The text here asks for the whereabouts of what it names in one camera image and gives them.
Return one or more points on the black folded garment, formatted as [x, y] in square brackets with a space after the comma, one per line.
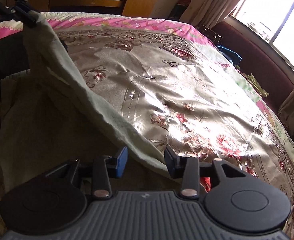
[13, 56]

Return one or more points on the green pants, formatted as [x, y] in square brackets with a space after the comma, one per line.
[49, 115]

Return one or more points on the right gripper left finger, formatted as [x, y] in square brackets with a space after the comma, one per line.
[59, 197]

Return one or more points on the maroon headboard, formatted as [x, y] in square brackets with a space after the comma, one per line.
[256, 62]

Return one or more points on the window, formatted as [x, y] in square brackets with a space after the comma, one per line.
[273, 21]

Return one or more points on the floral bedspread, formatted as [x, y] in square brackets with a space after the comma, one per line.
[176, 93]

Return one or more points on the blue item by headboard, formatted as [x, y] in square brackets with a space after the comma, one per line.
[233, 57]

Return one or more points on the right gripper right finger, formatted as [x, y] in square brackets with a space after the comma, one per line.
[230, 196]

